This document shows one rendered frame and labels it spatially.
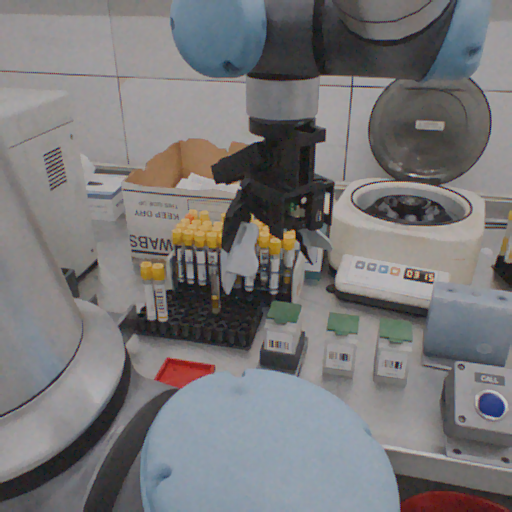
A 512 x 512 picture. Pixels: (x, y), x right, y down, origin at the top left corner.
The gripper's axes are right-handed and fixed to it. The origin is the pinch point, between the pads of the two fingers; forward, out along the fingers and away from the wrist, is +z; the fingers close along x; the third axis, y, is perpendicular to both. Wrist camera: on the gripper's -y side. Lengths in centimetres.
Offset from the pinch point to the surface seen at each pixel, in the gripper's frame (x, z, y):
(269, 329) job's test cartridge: -2.3, 5.5, 3.7
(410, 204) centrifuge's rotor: 32.8, 0.0, -5.8
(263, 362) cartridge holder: -3.1, 10.5, 3.5
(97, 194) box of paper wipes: -5, 6, -55
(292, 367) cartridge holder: -0.6, 10.5, 6.3
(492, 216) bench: 65, 11, -10
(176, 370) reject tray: -12.4, 12.0, -3.0
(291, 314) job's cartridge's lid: 0.7, 4.1, 4.1
